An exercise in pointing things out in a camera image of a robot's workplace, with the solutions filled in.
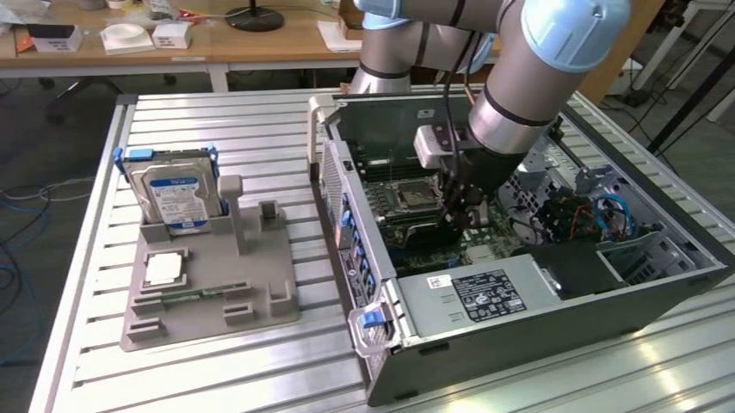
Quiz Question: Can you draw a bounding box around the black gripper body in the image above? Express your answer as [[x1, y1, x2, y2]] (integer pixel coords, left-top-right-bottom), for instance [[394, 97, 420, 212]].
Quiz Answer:
[[450, 149, 527, 201]]

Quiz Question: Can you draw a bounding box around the black graphics card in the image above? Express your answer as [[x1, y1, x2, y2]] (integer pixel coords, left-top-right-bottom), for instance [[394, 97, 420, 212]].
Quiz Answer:
[[383, 217, 466, 250]]

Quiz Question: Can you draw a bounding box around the CPU socket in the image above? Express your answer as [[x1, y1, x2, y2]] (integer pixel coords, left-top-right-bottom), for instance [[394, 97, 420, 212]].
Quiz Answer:
[[392, 178, 447, 212]]

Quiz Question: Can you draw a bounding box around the green motherboard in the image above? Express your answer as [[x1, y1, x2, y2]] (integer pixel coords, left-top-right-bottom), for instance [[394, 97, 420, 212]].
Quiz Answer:
[[350, 144, 535, 279]]

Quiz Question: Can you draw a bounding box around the RAM stick with white label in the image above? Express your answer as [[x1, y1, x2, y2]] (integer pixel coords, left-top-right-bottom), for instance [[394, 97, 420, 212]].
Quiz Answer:
[[382, 209, 444, 228]]

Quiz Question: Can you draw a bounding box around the silver drive cage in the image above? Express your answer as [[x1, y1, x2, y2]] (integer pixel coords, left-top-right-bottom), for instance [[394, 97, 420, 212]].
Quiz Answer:
[[499, 128, 582, 216]]

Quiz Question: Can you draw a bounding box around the black fan shroud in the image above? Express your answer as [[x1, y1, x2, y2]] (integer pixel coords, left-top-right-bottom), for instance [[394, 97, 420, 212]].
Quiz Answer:
[[516, 243, 627, 300]]

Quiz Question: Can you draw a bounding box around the grey power supply unit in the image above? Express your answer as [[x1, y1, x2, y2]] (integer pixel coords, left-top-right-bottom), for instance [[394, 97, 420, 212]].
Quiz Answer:
[[395, 253, 562, 339]]

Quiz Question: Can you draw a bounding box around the grey disk bay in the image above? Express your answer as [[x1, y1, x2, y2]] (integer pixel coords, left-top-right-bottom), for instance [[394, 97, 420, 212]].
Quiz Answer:
[[596, 231, 699, 287]]

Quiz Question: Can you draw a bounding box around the black slanted stand pole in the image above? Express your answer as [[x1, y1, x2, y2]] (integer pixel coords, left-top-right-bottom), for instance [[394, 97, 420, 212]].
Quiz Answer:
[[646, 0, 735, 154]]

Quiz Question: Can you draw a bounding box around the black open PC case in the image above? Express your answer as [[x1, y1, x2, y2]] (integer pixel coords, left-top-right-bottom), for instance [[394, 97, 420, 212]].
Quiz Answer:
[[308, 85, 735, 408]]

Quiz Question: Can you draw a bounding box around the white paper booklet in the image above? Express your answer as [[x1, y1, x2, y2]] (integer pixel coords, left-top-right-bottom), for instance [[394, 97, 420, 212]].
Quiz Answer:
[[318, 20, 364, 53]]

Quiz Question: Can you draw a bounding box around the grey parts rack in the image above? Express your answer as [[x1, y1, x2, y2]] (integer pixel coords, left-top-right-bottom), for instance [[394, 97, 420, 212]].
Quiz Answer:
[[118, 174, 303, 354]]

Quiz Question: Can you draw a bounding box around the brown cardboard box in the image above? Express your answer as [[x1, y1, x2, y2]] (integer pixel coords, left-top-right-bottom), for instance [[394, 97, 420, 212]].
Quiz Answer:
[[336, 0, 362, 31]]

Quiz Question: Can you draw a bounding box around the wooden desk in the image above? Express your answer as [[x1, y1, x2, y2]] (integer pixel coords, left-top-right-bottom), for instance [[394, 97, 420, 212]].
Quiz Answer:
[[0, 0, 524, 94]]

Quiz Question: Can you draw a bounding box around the hard disk with blue carrier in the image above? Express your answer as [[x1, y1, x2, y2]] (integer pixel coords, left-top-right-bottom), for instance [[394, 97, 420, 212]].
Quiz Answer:
[[111, 145, 223, 237]]

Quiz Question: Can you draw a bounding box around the green RAM stick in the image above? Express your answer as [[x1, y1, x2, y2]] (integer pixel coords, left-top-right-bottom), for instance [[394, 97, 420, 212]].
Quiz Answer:
[[159, 286, 231, 305]]

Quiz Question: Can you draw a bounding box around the silver CPU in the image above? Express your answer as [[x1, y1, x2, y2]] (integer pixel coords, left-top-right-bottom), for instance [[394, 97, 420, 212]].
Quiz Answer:
[[143, 254, 186, 285]]

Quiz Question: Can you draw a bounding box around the black round lamp base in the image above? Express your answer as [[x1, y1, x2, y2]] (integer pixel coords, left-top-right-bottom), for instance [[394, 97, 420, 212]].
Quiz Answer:
[[224, 0, 286, 32]]

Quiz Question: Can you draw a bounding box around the plain white box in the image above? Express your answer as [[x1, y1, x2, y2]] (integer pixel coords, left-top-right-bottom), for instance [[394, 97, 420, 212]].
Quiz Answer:
[[151, 22, 194, 50]]

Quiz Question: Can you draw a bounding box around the white square dish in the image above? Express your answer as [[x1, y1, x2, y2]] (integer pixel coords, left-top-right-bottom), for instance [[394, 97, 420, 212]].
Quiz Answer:
[[100, 23, 156, 56]]

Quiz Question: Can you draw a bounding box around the black office chair base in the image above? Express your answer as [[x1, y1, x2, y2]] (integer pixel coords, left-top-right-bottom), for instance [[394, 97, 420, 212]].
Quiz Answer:
[[39, 76, 126, 126]]

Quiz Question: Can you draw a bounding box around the white box with dark lid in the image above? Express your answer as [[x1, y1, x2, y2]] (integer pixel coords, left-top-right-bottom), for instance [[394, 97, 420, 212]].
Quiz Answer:
[[27, 23, 86, 53]]

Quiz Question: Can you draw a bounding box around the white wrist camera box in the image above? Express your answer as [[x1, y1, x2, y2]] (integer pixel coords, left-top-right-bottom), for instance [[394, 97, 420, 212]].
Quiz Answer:
[[414, 124, 478, 170]]

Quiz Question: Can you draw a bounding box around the black and red wire bundle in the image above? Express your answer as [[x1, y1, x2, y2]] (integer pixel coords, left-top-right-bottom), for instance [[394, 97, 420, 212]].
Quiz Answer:
[[542, 195, 599, 242]]

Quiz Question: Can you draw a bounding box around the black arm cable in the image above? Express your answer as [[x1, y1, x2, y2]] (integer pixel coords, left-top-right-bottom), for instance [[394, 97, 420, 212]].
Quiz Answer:
[[440, 29, 490, 182]]

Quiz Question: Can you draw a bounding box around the blue wire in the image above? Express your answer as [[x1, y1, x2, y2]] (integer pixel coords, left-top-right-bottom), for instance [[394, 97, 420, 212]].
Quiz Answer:
[[594, 194, 632, 236]]

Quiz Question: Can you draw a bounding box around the clear case handle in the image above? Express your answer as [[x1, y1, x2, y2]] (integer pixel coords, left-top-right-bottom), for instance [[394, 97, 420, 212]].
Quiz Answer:
[[347, 300, 403, 358]]

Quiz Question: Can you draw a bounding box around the blue floor cable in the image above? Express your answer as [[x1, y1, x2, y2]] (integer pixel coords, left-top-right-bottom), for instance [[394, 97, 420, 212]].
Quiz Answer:
[[0, 188, 45, 367]]

